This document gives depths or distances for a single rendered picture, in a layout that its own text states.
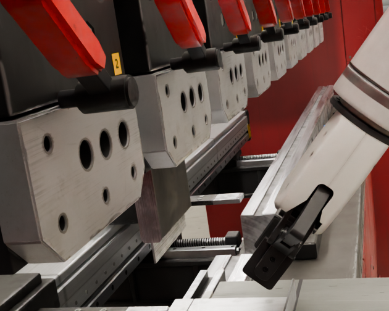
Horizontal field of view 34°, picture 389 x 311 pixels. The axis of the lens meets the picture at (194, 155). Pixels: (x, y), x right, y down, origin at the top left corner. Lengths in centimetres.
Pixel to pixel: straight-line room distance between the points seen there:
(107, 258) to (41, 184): 71
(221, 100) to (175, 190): 12
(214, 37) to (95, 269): 44
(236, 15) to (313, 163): 21
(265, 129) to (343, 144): 227
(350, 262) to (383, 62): 60
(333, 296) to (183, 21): 33
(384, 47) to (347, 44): 219
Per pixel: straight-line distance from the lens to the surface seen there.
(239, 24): 68
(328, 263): 108
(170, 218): 60
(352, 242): 117
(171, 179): 61
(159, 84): 49
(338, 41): 272
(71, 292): 91
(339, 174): 53
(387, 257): 292
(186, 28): 48
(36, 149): 32
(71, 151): 35
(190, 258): 127
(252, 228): 106
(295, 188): 53
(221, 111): 69
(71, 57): 30
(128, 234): 110
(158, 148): 50
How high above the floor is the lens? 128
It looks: 11 degrees down
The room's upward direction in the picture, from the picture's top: 8 degrees counter-clockwise
